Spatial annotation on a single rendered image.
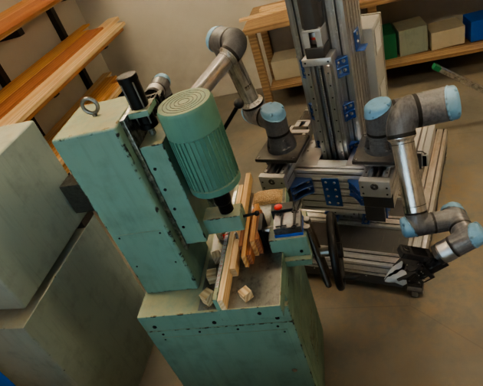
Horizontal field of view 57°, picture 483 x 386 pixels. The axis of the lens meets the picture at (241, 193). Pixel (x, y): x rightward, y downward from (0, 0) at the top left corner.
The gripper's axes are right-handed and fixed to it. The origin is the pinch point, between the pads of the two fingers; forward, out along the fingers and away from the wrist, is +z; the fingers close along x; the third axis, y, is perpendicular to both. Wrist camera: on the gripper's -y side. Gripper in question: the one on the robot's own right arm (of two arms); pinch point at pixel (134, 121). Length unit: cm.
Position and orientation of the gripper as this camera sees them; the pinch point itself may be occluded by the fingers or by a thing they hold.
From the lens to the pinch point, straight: 172.3
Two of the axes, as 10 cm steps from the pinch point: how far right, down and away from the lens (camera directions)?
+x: 2.9, 7.6, 5.8
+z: -1.1, 6.3, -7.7
